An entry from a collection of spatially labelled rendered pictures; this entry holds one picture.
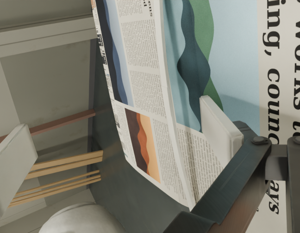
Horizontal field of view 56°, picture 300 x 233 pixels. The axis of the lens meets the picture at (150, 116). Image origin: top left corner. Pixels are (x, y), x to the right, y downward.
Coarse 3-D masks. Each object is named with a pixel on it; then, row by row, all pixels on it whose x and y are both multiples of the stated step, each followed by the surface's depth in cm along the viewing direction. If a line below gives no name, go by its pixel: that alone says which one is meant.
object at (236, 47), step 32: (192, 0) 20; (224, 0) 18; (256, 0) 16; (288, 0) 14; (224, 32) 19; (256, 32) 16; (288, 32) 15; (224, 64) 20; (256, 64) 17; (288, 64) 15; (224, 96) 21; (256, 96) 18; (288, 96) 16; (256, 128) 19; (288, 128) 16; (256, 224) 22
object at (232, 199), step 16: (256, 144) 14; (240, 160) 13; (256, 160) 13; (224, 176) 12; (240, 176) 12; (256, 176) 12; (208, 192) 11; (224, 192) 11; (240, 192) 11; (256, 192) 13; (208, 208) 10; (224, 208) 10; (240, 208) 11; (256, 208) 13; (176, 224) 9; (192, 224) 9; (208, 224) 9; (224, 224) 10; (240, 224) 11
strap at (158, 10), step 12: (156, 0) 23; (156, 12) 23; (156, 24) 23; (156, 36) 24; (168, 72) 24; (168, 84) 25; (168, 96) 25; (168, 108) 25; (168, 120) 26; (180, 156) 27; (180, 168) 28; (192, 204) 29
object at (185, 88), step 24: (168, 0) 23; (168, 24) 24; (192, 24) 21; (168, 48) 25; (192, 48) 22; (192, 72) 23; (192, 96) 24; (192, 120) 26; (192, 144) 27; (192, 168) 28; (192, 192) 30
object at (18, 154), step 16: (16, 128) 20; (0, 144) 18; (16, 144) 19; (32, 144) 21; (0, 160) 16; (16, 160) 18; (32, 160) 21; (0, 176) 16; (16, 176) 18; (0, 192) 16; (16, 192) 18; (0, 208) 16
